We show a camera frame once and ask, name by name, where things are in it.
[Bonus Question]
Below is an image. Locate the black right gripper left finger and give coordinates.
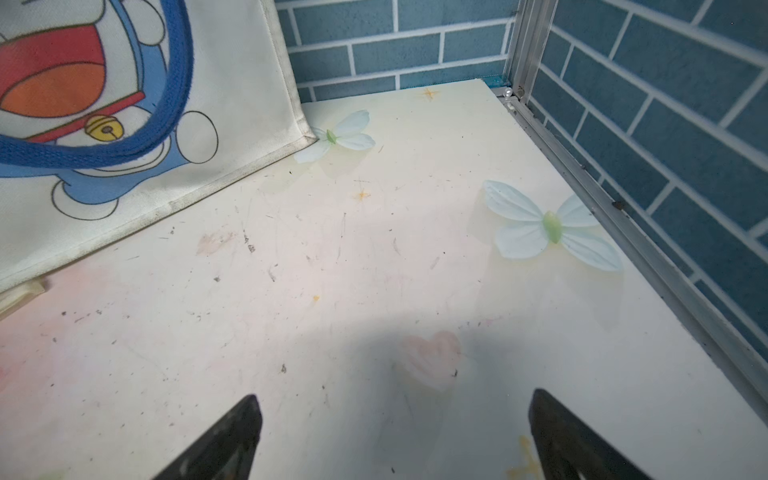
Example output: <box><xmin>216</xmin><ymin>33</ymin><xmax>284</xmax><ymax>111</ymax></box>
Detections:
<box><xmin>154</xmin><ymin>394</ymin><xmax>263</xmax><ymax>480</ymax></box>

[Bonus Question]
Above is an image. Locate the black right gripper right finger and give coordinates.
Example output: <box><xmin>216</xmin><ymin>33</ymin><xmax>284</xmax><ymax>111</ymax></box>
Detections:
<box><xmin>528</xmin><ymin>388</ymin><xmax>650</xmax><ymax>480</ymax></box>

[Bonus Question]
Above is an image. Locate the white canvas Doraemon tote bag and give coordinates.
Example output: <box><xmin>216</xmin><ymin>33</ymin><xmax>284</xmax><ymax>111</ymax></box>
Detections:
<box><xmin>1</xmin><ymin>1</ymin><xmax>316</xmax><ymax>290</ymax></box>

